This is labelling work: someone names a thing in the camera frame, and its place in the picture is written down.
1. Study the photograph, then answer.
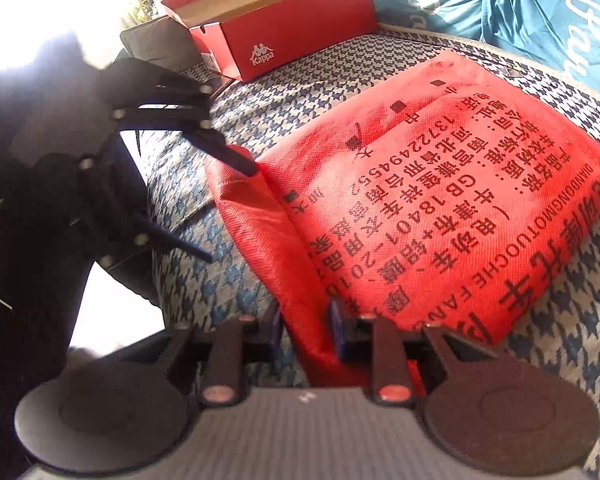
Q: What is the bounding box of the red non-woven shopping bag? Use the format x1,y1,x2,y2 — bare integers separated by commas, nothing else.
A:
206,51,600,387

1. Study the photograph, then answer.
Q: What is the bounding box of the dark grey cushion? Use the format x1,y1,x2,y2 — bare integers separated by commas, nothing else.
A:
120,16,202,73

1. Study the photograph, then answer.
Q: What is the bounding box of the red Kappa shoe box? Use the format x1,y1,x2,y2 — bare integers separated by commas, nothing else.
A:
162,0,377,82

